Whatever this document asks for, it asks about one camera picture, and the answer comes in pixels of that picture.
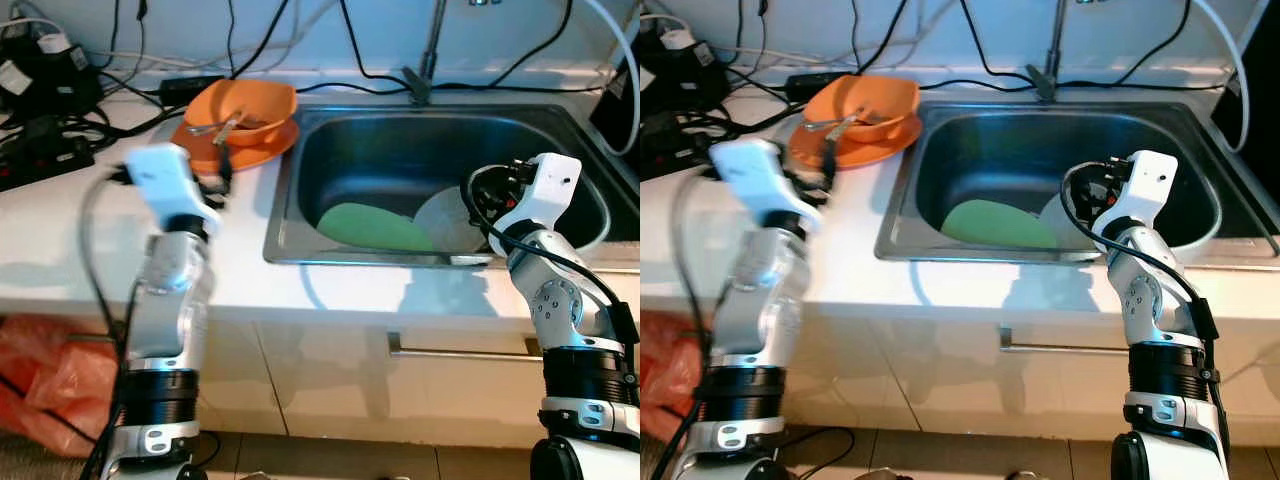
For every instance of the grey plate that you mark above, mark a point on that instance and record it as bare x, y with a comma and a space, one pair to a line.
440, 220
1065, 225

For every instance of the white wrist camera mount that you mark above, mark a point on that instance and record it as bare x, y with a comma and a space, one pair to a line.
1148, 185
165, 180
755, 175
548, 190

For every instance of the green plate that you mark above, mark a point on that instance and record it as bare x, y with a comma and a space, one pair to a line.
370, 228
995, 225

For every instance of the black power strip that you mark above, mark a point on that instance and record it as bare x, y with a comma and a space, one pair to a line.
675, 145
40, 155

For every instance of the stainless steel sink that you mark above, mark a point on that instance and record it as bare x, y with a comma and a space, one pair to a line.
400, 150
1010, 150

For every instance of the orange plastic bowl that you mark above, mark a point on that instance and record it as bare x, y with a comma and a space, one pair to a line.
890, 95
265, 100

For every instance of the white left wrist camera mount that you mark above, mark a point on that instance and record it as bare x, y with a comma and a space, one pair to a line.
165, 180
755, 175

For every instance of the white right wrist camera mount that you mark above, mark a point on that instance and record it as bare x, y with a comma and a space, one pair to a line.
548, 190
1148, 185

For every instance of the metal spoon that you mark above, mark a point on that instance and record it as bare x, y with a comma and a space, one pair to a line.
250, 122
865, 120

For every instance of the black charger with white labels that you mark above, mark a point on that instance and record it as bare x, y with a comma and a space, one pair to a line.
690, 75
50, 85

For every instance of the black power adapter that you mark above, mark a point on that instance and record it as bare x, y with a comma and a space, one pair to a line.
815, 84
190, 88

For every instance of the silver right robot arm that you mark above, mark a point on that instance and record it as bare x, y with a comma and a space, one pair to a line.
560, 300
1150, 300

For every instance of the metal faucet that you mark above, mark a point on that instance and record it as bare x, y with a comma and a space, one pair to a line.
1043, 82
418, 85

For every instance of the orange plastic bag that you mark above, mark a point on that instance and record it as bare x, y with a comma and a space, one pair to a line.
50, 380
665, 370

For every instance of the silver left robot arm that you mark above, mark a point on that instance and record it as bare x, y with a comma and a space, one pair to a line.
765, 300
170, 300

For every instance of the orange plastic plate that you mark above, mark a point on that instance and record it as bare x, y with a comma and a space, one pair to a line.
875, 152
255, 155

